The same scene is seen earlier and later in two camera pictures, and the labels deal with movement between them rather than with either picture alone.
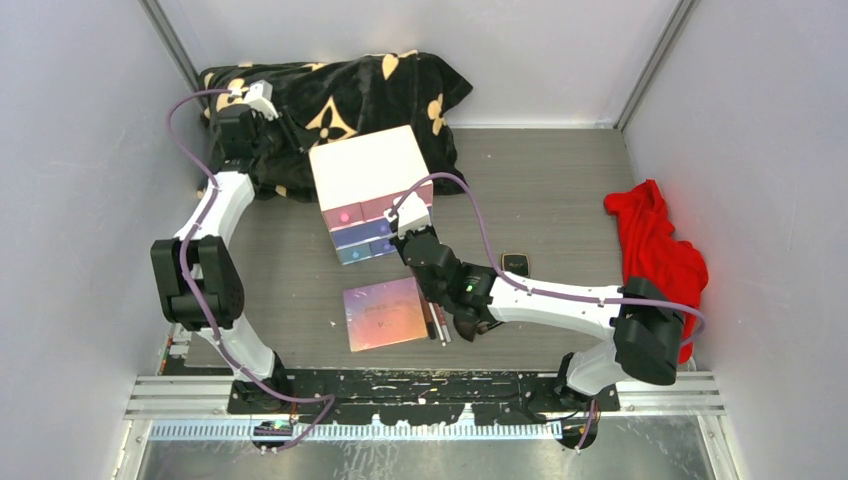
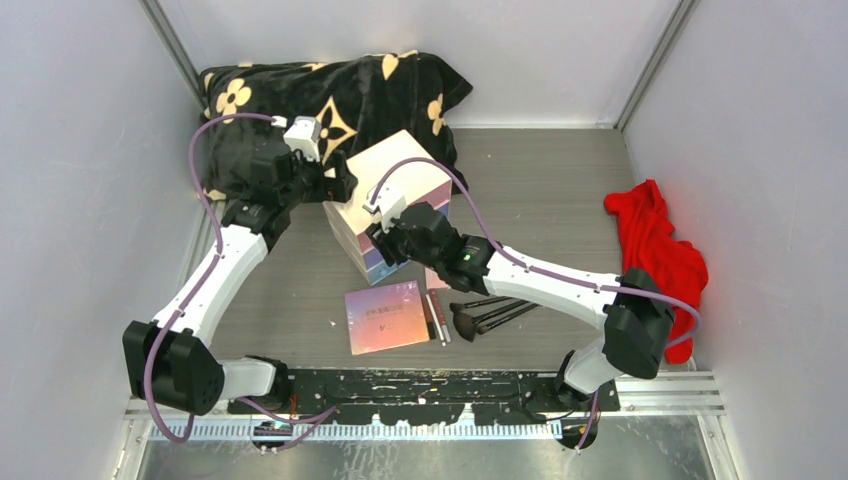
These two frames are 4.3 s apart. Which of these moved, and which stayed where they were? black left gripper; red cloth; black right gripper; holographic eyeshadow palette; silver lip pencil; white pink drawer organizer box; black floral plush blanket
Moved: black left gripper; black right gripper; white pink drawer organizer box
Stayed: black floral plush blanket; silver lip pencil; red cloth; holographic eyeshadow palette
